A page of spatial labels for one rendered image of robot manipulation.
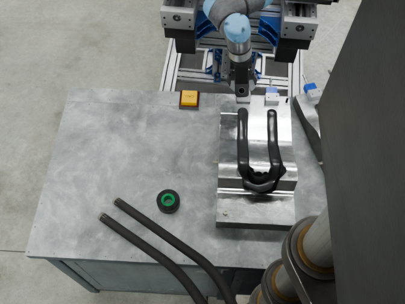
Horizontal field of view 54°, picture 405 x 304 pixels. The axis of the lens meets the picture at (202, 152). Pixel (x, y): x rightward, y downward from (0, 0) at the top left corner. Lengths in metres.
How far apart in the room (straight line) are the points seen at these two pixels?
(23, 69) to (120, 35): 0.70
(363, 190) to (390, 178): 0.04
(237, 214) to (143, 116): 0.56
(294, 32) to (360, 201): 1.48
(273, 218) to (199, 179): 0.30
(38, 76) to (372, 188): 2.80
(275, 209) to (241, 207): 0.11
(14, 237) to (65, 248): 1.02
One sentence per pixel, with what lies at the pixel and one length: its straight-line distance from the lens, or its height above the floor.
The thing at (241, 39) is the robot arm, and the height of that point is 1.26.
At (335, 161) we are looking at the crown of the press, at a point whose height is 1.84.
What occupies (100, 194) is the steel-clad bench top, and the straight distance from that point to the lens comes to 1.48.
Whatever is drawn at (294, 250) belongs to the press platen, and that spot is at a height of 1.54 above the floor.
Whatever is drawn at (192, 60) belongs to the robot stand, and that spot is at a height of 0.21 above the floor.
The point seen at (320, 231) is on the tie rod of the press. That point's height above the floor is 1.64.
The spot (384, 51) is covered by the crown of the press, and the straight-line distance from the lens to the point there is 0.26.
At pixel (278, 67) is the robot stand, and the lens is 2.57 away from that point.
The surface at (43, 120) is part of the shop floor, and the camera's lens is 2.73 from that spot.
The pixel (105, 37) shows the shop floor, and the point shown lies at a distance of 3.08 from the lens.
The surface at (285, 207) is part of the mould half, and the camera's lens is 1.38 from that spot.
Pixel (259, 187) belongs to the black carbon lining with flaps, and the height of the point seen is 0.87.
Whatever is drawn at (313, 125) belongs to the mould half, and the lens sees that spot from 1.53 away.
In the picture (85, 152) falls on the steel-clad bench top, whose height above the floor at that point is 0.80.
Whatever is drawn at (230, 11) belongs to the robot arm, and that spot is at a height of 1.28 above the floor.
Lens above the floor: 2.12
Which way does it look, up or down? 61 degrees down
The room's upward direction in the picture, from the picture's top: straight up
